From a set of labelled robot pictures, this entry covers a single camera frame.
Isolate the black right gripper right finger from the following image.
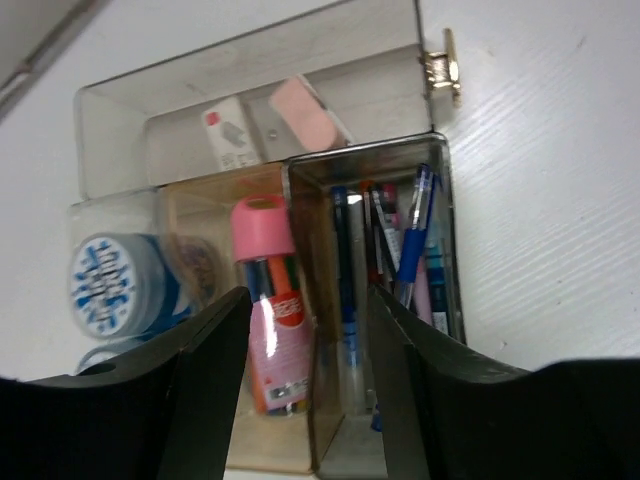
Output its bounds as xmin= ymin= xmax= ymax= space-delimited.
xmin=368 ymin=286 xmax=639 ymax=479

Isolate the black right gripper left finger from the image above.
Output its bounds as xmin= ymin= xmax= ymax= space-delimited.
xmin=1 ymin=287 xmax=252 ymax=479

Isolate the blue round tape tin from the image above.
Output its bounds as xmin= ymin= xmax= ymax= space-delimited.
xmin=69 ymin=233 xmax=180 ymax=340

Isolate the pink capped pen refill tube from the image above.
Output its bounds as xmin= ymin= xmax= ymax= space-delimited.
xmin=231 ymin=194 xmax=312 ymax=414

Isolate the red ink refill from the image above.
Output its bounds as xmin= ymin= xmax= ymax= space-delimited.
xmin=360 ymin=181 xmax=382 ymax=284

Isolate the white eraser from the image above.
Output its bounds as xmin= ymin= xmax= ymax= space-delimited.
xmin=202 ymin=96 xmax=261 ymax=171

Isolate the pink white small box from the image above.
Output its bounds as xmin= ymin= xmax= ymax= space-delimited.
xmin=269 ymin=75 xmax=352 ymax=152

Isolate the clear plastic organizer box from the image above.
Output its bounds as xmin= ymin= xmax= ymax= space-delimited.
xmin=72 ymin=1 xmax=466 ymax=479

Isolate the gold latch on organizer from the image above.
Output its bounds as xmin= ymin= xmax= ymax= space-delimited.
xmin=423 ymin=28 xmax=462 ymax=108

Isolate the metal rail at back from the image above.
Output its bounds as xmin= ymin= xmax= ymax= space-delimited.
xmin=1 ymin=0 xmax=107 ymax=117

